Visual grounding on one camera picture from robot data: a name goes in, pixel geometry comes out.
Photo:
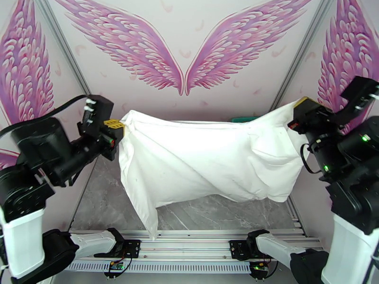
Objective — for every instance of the small green circuit board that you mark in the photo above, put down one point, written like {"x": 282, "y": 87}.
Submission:
{"x": 259, "y": 266}
{"x": 116, "y": 265}

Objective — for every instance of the white t-shirt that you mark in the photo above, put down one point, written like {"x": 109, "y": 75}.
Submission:
{"x": 192, "y": 162}

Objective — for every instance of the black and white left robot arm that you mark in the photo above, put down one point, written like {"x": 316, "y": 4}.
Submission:
{"x": 23, "y": 238}

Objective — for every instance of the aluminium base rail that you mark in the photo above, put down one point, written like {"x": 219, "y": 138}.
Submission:
{"x": 183, "y": 244}

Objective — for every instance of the green plastic basket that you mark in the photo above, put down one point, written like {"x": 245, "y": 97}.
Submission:
{"x": 242, "y": 119}

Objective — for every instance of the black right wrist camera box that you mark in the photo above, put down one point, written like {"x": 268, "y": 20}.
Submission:
{"x": 359, "y": 96}

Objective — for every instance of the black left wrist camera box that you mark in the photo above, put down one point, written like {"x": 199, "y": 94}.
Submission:
{"x": 99, "y": 113}

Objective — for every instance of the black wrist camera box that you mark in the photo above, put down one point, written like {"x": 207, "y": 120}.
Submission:
{"x": 99, "y": 113}
{"x": 359, "y": 96}

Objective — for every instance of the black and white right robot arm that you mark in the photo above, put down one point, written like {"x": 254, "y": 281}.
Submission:
{"x": 349, "y": 247}

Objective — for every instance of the aluminium frame post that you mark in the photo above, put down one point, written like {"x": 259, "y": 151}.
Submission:
{"x": 302, "y": 49}
{"x": 63, "y": 46}

